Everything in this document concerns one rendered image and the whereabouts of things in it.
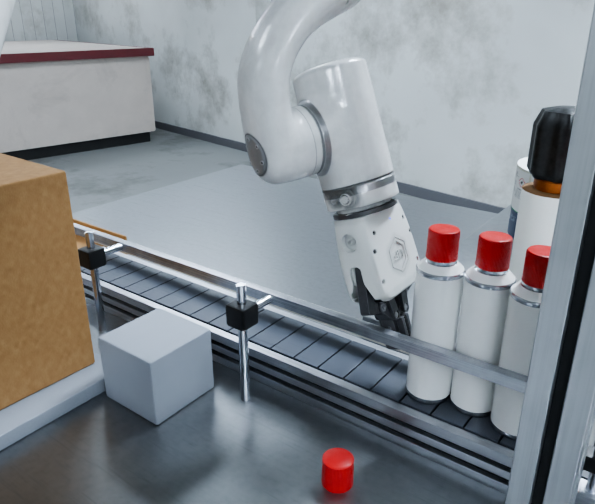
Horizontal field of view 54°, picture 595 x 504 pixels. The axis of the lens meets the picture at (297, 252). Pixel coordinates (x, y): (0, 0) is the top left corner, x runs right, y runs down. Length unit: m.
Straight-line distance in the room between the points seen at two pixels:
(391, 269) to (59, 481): 0.42
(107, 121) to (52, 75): 0.68
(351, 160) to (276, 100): 0.11
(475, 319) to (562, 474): 0.20
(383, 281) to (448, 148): 3.69
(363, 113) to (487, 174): 3.56
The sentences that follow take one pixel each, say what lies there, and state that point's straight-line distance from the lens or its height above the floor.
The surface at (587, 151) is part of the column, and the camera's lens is 0.40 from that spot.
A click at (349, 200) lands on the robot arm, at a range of 0.63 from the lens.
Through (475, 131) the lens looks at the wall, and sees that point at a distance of 4.18.
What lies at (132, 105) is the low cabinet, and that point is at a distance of 6.45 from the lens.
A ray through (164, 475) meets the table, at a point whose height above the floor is 0.83.
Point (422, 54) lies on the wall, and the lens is 4.39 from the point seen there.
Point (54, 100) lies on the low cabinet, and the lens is 6.11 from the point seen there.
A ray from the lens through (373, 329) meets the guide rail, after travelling 0.67.
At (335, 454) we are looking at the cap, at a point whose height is 0.86.
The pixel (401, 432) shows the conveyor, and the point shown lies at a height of 0.85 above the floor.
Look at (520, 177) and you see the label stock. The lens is 1.18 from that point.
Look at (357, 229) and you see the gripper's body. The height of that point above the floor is 1.08.
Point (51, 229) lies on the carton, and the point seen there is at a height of 1.05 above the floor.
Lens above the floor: 1.29
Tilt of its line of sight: 22 degrees down
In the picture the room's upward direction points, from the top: straight up
